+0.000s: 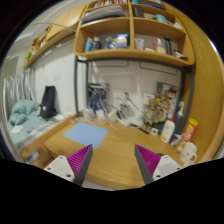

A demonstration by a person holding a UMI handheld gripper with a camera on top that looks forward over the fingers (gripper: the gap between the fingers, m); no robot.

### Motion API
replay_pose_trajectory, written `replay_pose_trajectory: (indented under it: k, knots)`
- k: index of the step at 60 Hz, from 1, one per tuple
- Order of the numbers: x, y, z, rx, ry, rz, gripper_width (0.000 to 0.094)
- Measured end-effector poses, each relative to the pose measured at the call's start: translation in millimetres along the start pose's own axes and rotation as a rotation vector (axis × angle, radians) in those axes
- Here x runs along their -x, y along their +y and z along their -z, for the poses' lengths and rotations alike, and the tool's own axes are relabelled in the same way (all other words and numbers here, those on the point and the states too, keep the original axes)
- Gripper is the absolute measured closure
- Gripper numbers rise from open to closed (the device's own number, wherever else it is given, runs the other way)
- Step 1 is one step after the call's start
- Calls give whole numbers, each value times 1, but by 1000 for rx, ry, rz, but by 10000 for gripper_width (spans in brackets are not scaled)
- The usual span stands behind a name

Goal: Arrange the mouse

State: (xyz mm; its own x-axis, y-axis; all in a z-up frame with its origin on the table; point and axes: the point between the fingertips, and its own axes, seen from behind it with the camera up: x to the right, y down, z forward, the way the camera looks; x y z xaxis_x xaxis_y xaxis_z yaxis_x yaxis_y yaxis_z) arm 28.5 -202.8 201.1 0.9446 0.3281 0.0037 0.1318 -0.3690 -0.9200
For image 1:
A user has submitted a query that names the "white printed mug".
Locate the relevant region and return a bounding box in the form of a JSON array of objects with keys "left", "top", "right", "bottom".
[{"left": 179, "top": 141, "right": 198, "bottom": 164}]

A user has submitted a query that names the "teal bedding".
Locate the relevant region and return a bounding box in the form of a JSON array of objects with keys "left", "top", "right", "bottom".
[{"left": 7, "top": 99, "right": 68, "bottom": 148}]

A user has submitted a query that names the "colourful print box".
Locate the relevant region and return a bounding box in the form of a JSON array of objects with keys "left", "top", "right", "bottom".
[{"left": 156, "top": 81, "right": 178, "bottom": 111}]

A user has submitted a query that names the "blue spray bottle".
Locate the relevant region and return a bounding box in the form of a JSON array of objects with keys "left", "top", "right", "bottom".
[{"left": 173, "top": 100, "right": 186, "bottom": 136}]

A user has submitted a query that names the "clear plastic container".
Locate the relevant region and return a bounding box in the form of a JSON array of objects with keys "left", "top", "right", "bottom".
[{"left": 82, "top": 107, "right": 96, "bottom": 122}]

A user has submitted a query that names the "orange chips can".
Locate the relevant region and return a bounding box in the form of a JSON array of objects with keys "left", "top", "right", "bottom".
[{"left": 176, "top": 117, "right": 200, "bottom": 153}]

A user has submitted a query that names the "white tissue box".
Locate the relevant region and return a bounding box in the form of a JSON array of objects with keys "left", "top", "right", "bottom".
[{"left": 53, "top": 113, "right": 68, "bottom": 122}]

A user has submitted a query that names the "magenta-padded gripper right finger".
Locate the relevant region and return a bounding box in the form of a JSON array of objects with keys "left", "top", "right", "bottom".
[{"left": 134, "top": 144, "right": 183, "bottom": 185}]

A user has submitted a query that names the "wooden shelf unit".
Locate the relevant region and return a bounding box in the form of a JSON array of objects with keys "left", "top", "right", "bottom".
[{"left": 73, "top": 0, "right": 196, "bottom": 67}]

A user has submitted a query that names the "long wooden wall shelf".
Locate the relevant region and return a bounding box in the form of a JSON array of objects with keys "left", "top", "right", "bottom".
[{"left": 22, "top": 4, "right": 88, "bottom": 69}]

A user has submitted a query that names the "dark hanging backpack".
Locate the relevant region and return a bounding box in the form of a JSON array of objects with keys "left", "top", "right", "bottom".
[{"left": 39, "top": 85, "right": 58, "bottom": 119}]

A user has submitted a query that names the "golden robot figure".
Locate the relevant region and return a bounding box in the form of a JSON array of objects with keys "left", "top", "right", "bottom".
[{"left": 144, "top": 96, "right": 168, "bottom": 126}]

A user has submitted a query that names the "blue robot model kit box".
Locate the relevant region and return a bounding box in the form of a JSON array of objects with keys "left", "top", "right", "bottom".
[{"left": 87, "top": 83, "right": 111, "bottom": 113}]

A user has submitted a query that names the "dark grey metal frame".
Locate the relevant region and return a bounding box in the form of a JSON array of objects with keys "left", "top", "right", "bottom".
[{"left": 73, "top": 54, "right": 196, "bottom": 134}]

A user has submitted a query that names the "white red-capped lotion bottle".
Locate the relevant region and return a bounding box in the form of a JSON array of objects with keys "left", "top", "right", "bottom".
[{"left": 160, "top": 113, "right": 177, "bottom": 144}]

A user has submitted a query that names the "light blue mouse pad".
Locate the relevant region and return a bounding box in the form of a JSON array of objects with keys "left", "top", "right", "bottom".
[{"left": 63, "top": 121, "right": 110, "bottom": 149}]

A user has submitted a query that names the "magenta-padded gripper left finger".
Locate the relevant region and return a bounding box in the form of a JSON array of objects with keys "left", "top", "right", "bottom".
[{"left": 43, "top": 144, "right": 94, "bottom": 187}]

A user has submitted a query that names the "white curtain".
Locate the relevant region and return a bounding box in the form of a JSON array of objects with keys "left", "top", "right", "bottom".
[{"left": 3, "top": 68, "right": 36, "bottom": 111}]

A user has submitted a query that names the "white charger block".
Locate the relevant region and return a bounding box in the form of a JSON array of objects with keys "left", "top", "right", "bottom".
[{"left": 95, "top": 109, "right": 106, "bottom": 121}]

